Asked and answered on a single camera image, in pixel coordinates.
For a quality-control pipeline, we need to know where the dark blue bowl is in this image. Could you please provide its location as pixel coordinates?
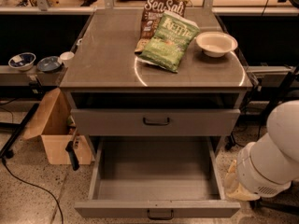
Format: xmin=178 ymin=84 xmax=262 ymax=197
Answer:
xmin=36 ymin=56 xmax=62 ymax=73

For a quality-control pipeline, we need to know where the black handled tool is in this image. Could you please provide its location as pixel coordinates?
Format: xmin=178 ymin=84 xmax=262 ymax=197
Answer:
xmin=65 ymin=129 xmax=79 ymax=171

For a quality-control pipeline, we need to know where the white blue-lined bowl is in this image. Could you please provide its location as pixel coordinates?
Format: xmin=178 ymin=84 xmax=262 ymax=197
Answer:
xmin=8 ymin=52 xmax=36 ymax=71

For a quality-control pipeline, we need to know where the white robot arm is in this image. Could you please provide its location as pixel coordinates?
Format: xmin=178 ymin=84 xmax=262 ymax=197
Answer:
xmin=224 ymin=100 xmax=299 ymax=201

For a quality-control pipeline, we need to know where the cardboard box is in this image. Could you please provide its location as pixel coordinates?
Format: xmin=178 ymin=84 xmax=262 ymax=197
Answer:
xmin=22 ymin=87 xmax=93 ymax=166

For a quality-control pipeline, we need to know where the small white cup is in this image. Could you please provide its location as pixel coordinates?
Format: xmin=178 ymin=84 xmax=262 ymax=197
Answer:
xmin=60 ymin=51 xmax=75 ymax=67

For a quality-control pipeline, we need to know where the black floor cable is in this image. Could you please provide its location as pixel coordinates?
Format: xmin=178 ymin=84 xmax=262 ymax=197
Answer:
xmin=1 ymin=157 xmax=65 ymax=224

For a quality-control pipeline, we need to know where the black stand leg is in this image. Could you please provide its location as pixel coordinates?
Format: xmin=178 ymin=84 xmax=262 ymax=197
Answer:
xmin=0 ymin=104 xmax=39 ymax=159

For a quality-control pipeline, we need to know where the grey drawer cabinet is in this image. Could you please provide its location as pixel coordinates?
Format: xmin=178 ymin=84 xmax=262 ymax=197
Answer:
xmin=59 ymin=7 xmax=254 ymax=147

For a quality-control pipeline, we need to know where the green kettle chip bag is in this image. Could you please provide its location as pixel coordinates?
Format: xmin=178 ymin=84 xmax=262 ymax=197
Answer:
xmin=138 ymin=11 xmax=200 ymax=73

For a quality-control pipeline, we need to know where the grey top drawer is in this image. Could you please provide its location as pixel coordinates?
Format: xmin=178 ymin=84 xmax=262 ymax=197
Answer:
xmin=71 ymin=109 xmax=240 ymax=136

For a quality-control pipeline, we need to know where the brown sea salt chip bag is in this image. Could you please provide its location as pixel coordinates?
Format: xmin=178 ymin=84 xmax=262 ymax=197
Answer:
xmin=135 ymin=0 xmax=190 ymax=54

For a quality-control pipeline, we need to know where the grey drawer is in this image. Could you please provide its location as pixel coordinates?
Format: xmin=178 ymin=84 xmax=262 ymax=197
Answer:
xmin=75 ymin=137 xmax=240 ymax=221
xmin=71 ymin=109 xmax=240 ymax=136

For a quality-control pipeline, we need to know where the grey side shelf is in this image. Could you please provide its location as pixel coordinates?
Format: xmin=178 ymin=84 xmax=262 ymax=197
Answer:
xmin=0 ymin=65 xmax=66 ymax=86

